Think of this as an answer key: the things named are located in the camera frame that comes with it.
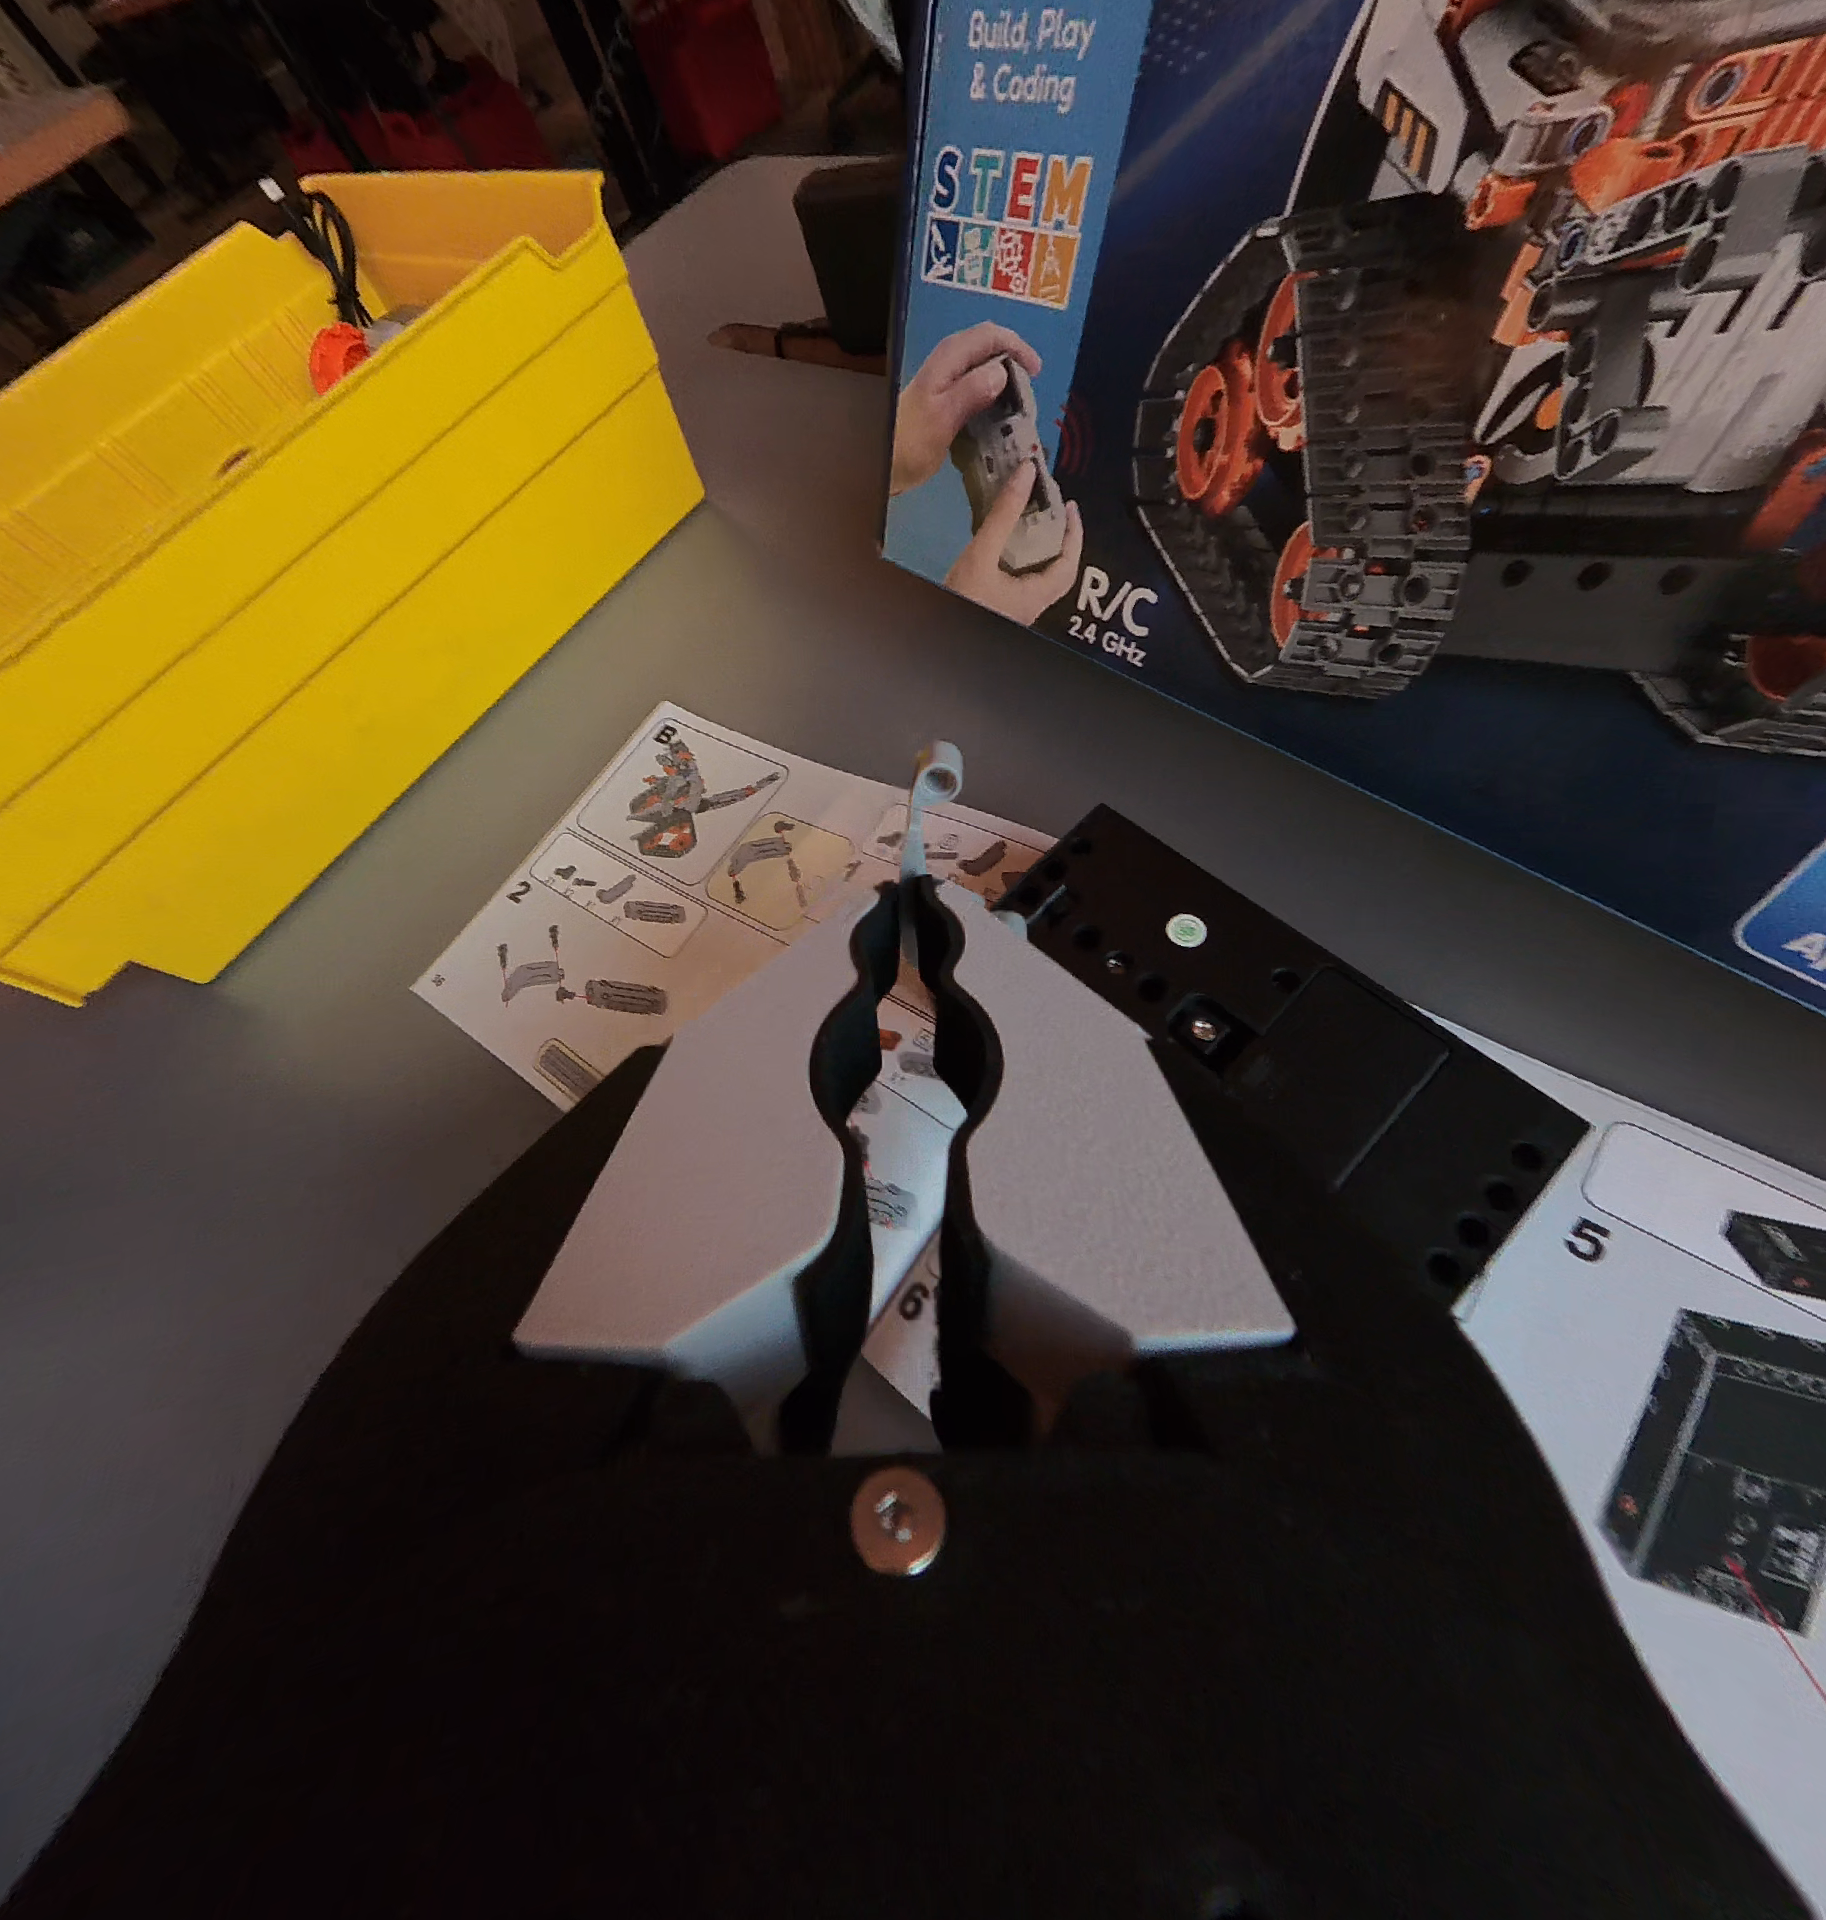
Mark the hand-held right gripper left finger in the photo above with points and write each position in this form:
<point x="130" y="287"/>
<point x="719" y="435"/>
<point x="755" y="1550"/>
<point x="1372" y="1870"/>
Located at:
<point x="703" y="1199"/>

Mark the orange gear wheel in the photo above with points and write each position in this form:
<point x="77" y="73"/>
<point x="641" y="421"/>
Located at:
<point x="339" y="357"/>

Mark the black electronic box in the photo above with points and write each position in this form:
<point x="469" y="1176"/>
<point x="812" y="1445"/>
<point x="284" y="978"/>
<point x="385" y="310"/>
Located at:
<point x="846" y="255"/>

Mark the grey desk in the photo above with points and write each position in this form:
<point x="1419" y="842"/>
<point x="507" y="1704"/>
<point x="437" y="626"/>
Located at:
<point x="328" y="1199"/>

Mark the red crate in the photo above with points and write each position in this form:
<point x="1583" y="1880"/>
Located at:
<point x="462" y="126"/>

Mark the yellow plastic bin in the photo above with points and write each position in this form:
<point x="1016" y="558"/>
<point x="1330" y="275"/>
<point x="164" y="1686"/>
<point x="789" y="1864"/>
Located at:
<point x="253" y="630"/>

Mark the small grey connector brick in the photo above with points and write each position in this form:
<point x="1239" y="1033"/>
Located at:
<point x="935" y="772"/>

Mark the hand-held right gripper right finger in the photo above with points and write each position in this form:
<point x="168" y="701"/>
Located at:
<point x="1123" y="1199"/>

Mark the white instruction booklet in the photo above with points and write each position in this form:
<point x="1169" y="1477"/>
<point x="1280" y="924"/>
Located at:
<point x="612" y="899"/>

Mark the grey motor brick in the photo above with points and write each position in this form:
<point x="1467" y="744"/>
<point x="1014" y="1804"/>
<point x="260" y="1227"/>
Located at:
<point x="384" y="330"/>

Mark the blue robot kit box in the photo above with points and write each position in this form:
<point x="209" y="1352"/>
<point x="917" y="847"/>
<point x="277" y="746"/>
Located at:
<point x="1453" y="749"/>

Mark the black battery box brick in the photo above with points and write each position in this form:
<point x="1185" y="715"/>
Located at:
<point x="1378" y="1079"/>

